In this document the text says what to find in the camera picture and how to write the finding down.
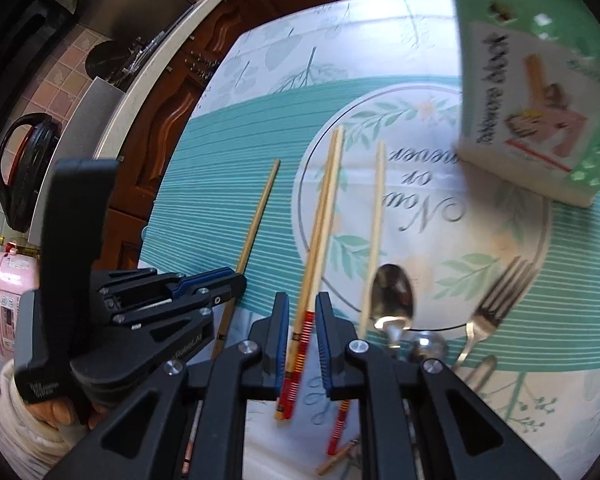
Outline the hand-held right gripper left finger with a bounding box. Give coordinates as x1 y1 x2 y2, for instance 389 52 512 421
42 291 291 480

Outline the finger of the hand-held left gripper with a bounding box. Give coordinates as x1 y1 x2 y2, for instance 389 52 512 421
110 276 249 329
94 267 234 307

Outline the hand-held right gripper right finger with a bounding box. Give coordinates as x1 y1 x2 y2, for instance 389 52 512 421
314 291 563 480

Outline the dark bamboo chopstick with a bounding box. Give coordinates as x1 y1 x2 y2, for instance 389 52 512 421
211 158 282 361

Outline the long steel spoon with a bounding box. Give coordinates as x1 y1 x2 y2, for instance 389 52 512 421
369 262 416 351

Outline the small steel spoon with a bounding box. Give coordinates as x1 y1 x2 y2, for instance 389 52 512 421
407 331 450 363

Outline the brown chopstick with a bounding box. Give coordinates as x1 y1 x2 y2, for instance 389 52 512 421
316 437 362 462

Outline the pale red-banded chopstick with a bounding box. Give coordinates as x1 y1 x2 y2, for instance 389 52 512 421
327 142 387 456

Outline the red-striped bamboo chopstick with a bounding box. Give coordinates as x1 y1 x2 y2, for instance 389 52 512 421
280 127 347 421
275 127 342 422

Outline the large steel soup spoon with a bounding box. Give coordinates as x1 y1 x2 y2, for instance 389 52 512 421
457 354 499 391

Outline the steel fork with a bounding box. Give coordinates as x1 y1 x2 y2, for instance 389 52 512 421
452 256 537 368

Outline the green plastic utensil holder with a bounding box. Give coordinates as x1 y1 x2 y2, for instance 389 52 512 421
442 0 600 208

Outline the person's left forearm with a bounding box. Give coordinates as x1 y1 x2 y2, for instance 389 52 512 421
0 360 103 480

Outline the person's left hand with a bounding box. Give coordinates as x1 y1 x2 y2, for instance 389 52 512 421
30 396 112 434

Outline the leaf-printed teal tablecloth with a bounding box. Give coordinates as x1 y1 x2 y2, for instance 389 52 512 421
137 0 600 480

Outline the pink rice cooker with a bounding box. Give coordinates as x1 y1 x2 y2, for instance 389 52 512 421
0 242 43 376

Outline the stainless steel panel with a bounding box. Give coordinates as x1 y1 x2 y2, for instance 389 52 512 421
40 76 127 233

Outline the white countertop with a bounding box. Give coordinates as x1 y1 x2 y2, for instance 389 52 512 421
27 0 246 241

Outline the black round lid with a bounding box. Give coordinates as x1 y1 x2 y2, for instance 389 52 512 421
85 40 131 81

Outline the gas stove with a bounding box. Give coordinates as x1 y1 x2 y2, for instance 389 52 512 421
110 30 181 86

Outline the black range hood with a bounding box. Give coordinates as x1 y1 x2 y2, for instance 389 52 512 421
0 0 96 126

